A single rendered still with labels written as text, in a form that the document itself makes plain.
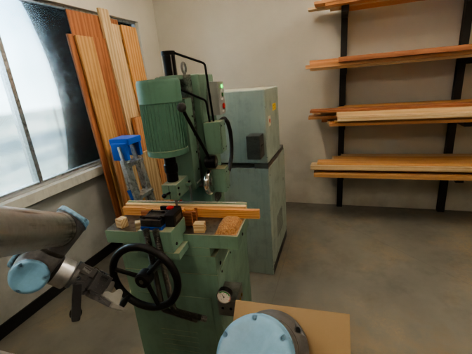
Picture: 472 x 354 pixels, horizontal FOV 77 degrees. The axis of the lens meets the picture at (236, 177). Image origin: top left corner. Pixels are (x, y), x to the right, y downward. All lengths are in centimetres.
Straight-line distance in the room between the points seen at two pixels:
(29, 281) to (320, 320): 76
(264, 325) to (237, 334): 6
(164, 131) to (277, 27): 246
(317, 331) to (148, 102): 96
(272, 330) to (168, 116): 87
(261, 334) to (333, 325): 30
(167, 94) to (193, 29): 261
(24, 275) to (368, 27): 323
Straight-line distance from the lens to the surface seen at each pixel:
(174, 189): 132
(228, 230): 120
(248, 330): 66
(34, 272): 95
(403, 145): 354
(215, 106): 150
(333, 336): 91
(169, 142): 124
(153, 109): 123
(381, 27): 344
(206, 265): 130
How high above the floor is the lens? 148
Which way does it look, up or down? 18 degrees down
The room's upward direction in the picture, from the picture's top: 5 degrees counter-clockwise
